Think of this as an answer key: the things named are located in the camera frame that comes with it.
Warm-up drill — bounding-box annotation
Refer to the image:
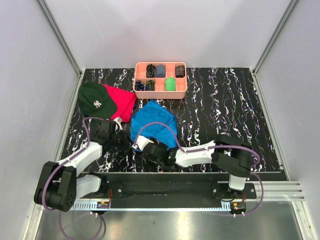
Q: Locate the dark floral rolled cloth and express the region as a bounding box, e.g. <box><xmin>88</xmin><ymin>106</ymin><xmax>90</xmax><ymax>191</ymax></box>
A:
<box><xmin>146</xmin><ymin>64</ymin><xmax>156</xmax><ymax>78</ymax></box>

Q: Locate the pink divided organizer box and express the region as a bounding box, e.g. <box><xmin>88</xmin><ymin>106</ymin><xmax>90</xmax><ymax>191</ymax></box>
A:
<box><xmin>132</xmin><ymin>61</ymin><xmax>188</xmax><ymax>100</ymax></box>

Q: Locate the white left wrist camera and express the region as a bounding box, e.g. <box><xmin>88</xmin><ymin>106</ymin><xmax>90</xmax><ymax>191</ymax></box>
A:
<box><xmin>112</xmin><ymin>117</ymin><xmax>123</xmax><ymax>131</ymax></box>

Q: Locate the bright blue napkin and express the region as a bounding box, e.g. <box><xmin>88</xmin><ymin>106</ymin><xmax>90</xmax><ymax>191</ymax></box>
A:
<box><xmin>130</xmin><ymin>100</ymin><xmax>178</xmax><ymax>149</ymax></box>

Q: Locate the grey rolled cloth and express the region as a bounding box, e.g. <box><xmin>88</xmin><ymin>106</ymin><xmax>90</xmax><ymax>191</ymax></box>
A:
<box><xmin>155</xmin><ymin>64</ymin><xmax>166</xmax><ymax>78</ymax></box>

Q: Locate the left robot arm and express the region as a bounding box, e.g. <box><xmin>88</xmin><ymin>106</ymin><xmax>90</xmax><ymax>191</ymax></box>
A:
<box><xmin>33</xmin><ymin>117</ymin><xmax>129</xmax><ymax>212</ymax></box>

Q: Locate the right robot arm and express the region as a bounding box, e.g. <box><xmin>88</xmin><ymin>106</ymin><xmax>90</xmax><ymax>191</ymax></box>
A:
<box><xmin>142</xmin><ymin>136</ymin><xmax>254</xmax><ymax>199</ymax></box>

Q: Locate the green rolled cloth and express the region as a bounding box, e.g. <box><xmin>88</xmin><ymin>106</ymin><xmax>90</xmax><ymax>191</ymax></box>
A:
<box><xmin>164</xmin><ymin>77</ymin><xmax>176</xmax><ymax>92</ymax></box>

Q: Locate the pink folded cloth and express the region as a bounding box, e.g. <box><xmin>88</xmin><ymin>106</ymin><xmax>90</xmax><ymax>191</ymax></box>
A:
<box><xmin>101</xmin><ymin>83</ymin><xmax>137</xmax><ymax>123</ymax></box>

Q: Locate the navy striped rolled cloth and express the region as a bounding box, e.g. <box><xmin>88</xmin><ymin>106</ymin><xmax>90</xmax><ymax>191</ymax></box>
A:
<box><xmin>134</xmin><ymin>80</ymin><xmax>145</xmax><ymax>91</ymax></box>

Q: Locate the brown patterned rolled cloth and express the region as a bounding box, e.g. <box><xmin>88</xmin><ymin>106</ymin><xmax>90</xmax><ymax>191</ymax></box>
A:
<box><xmin>175</xmin><ymin>65</ymin><xmax>186</xmax><ymax>78</ymax></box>

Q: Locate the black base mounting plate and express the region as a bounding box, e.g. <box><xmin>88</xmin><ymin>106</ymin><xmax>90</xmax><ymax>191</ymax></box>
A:
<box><xmin>84</xmin><ymin>172</ymin><xmax>257</xmax><ymax>209</ymax></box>

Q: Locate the aluminium frame rail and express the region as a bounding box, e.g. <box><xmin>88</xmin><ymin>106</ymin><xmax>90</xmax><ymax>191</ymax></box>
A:
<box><xmin>36</xmin><ymin>0</ymin><xmax>82</xmax><ymax>76</ymax></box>

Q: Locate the dark green baseball cap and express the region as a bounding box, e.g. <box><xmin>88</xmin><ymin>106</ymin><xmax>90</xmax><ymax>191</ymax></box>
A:
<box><xmin>77</xmin><ymin>82</ymin><xmax>118</xmax><ymax>119</ymax></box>

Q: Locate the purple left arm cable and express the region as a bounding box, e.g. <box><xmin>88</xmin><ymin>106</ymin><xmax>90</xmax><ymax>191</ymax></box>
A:
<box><xmin>41</xmin><ymin>116</ymin><xmax>121</xmax><ymax>240</ymax></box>

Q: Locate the yellow floral rolled cloth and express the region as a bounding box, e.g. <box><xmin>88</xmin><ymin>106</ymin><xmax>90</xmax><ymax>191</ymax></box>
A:
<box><xmin>145</xmin><ymin>79</ymin><xmax>156</xmax><ymax>91</ymax></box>

